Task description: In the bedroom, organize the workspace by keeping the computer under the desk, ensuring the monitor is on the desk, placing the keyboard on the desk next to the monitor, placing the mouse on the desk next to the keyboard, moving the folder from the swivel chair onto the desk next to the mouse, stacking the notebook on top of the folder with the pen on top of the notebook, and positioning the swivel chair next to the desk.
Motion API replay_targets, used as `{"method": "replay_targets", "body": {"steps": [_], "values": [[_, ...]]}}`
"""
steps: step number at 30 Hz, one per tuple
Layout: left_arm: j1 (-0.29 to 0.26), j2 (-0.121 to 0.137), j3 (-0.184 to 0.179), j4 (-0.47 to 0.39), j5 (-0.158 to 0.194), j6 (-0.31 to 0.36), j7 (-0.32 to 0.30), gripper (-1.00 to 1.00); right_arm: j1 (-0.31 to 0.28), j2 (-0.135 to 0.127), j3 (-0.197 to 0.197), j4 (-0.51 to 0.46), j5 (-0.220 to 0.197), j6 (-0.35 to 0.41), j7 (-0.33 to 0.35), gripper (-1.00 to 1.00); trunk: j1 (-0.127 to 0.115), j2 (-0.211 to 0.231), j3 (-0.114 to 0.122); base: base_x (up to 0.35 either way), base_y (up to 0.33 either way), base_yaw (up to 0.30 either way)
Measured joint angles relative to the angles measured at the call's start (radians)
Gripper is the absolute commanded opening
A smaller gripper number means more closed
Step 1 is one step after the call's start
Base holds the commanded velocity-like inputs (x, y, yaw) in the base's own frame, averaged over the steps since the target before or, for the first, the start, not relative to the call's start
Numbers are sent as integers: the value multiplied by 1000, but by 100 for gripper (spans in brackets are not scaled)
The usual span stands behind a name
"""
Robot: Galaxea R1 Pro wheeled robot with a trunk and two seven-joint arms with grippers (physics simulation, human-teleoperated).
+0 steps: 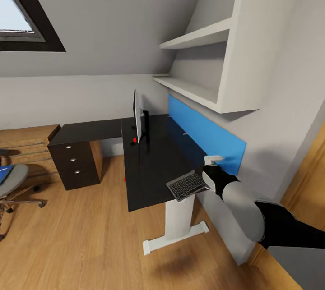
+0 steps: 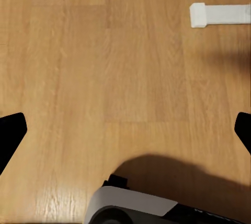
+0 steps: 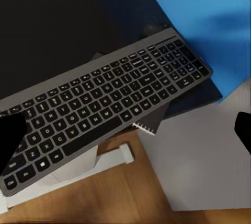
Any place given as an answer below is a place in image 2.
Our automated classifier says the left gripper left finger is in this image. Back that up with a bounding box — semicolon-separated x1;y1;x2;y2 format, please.
0;112;27;174

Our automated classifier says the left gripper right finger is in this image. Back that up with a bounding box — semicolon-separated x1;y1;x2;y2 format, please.
234;112;251;154

